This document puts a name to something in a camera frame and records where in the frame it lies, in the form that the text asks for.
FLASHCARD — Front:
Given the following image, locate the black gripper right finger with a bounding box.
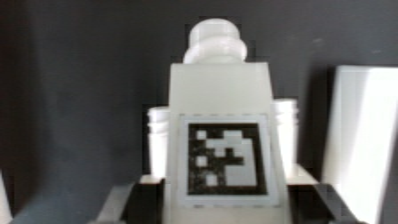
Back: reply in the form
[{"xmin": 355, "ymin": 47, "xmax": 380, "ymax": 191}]
[{"xmin": 286, "ymin": 166, "xmax": 371, "ymax": 224}]

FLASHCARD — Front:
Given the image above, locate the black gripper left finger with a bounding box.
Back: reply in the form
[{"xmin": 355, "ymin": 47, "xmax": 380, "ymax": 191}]
[{"xmin": 87, "ymin": 175, "xmax": 164, "ymax": 224}]

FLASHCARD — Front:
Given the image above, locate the white chair seat part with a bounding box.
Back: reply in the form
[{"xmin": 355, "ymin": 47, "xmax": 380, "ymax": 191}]
[{"xmin": 322, "ymin": 65, "xmax": 398, "ymax": 224}]

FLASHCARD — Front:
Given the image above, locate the white chair leg with tag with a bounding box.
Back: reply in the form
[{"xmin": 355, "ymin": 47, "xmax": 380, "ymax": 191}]
[{"xmin": 144, "ymin": 17, "xmax": 300, "ymax": 224}]

